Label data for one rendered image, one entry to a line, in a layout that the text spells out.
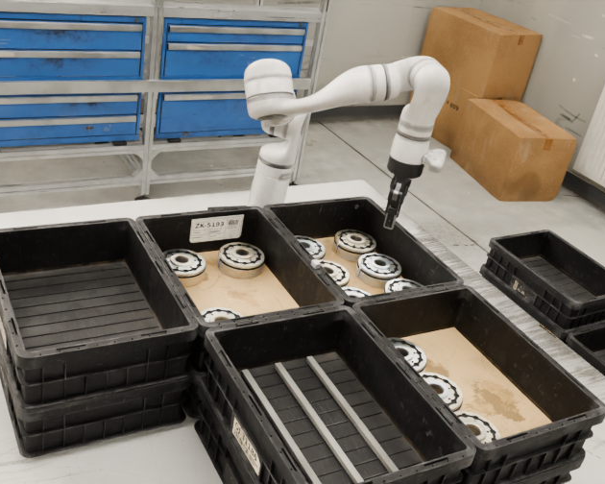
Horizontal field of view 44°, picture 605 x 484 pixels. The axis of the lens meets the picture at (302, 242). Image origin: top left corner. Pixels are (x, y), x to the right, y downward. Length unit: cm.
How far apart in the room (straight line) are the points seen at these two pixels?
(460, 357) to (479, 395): 11
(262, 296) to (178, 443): 36
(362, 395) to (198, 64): 234
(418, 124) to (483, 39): 335
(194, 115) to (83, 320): 219
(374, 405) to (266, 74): 64
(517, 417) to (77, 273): 91
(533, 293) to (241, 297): 120
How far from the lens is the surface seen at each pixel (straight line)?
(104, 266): 163
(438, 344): 157
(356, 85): 144
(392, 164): 155
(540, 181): 454
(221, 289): 158
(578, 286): 273
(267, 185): 189
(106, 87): 332
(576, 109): 490
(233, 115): 364
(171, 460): 139
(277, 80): 141
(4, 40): 321
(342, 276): 164
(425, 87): 147
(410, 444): 133
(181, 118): 353
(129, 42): 333
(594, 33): 485
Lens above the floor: 171
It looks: 29 degrees down
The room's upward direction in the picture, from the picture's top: 11 degrees clockwise
